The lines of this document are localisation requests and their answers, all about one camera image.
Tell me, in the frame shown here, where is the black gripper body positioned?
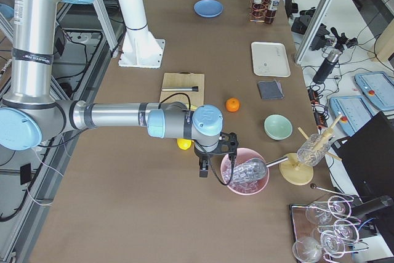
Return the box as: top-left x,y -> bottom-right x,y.
194,144 -> 214,171

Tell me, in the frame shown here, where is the copper wire bottle rack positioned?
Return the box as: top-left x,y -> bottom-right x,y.
249,0 -> 271,22

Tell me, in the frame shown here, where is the tea bottle white cap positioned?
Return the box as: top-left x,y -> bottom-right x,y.
264,0 -> 280,24

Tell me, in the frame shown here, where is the black thermos bottle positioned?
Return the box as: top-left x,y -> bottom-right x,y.
312,49 -> 342,84

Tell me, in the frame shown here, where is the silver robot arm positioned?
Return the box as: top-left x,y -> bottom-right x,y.
1,0 -> 225,177

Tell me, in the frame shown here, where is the black monitor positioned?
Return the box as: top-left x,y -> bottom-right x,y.
332,111 -> 393,200

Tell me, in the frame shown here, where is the wooden cutting board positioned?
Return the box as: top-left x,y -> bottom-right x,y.
159,73 -> 205,108

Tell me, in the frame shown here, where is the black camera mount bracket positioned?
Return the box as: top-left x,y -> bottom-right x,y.
216,132 -> 239,156

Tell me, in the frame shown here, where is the white camera pole base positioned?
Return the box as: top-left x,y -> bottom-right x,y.
118,0 -> 165,69

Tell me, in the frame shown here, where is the cream rabbit tray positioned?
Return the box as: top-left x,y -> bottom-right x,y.
251,41 -> 291,78

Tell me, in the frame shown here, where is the orange mandarin fruit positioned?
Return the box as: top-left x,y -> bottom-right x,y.
225,97 -> 241,113

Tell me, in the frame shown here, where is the wine glass rack tray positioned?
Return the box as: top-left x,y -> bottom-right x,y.
289,195 -> 369,262

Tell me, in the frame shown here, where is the pink bowl with ice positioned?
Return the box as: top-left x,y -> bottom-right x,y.
220,148 -> 270,195

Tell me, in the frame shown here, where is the blue plate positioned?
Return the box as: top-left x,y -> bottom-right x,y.
193,0 -> 223,18

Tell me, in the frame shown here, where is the blue teach pendant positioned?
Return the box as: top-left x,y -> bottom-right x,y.
329,95 -> 376,136
354,71 -> 393,111

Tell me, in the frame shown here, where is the green ceramic bowl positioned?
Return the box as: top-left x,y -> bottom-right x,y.
263,115 -> 293,140

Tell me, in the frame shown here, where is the grey folded cloth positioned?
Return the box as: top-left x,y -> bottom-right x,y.
257,80 -> 284,100

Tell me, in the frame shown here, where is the clear glass mug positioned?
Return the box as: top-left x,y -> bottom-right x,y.
297,134 -> 331,167

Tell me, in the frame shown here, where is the yellow lemon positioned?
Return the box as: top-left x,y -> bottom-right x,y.
177,138 -> 193,150

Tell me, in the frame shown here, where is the wooden cup stand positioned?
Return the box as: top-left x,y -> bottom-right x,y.
279,114 -> 342,185

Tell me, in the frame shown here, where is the metal ice scoop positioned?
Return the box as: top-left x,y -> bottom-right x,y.
232,156 -> 288,183

